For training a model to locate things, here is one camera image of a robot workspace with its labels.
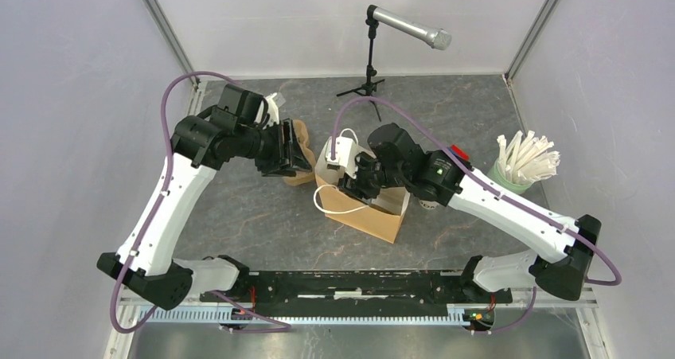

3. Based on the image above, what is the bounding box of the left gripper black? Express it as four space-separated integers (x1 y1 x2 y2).
236 117 314 177

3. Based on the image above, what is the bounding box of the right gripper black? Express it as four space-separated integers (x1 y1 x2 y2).
337 150 408 205

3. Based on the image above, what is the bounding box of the brown paper bag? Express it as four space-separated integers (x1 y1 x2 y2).
314 139 411 244

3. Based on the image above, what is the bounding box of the white paper cup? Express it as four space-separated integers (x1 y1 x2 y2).
419 199 439 210

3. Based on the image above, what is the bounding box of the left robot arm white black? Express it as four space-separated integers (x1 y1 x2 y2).
97 84 314 310

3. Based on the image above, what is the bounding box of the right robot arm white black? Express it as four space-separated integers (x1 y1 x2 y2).
325 123 601 302

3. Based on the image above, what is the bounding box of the cardboard cup carrier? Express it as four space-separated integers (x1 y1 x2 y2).
282 119 318 187

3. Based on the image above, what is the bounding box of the blue red block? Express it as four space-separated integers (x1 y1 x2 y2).
450 144 470 162

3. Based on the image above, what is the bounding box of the black microphone tripod stand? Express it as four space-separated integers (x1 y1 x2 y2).
336 17 384 97

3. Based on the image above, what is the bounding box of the green cup holder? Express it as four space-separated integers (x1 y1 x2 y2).
486 162 533 195

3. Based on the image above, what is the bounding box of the white wrapped straws bundle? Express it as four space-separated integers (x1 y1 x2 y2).
496 131 560 185

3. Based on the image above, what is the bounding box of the silver microphone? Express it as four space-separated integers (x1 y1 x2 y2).
366 5 452 50

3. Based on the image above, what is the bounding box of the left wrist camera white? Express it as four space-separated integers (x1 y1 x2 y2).
256 92 286 129

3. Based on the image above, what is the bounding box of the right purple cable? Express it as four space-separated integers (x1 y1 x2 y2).
329 96 623 287

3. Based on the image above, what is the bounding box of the purple cable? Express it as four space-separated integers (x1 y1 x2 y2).
329 96 623 287
109 72 244 335

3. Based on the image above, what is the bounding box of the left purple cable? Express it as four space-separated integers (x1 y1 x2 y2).
109 72 244 335

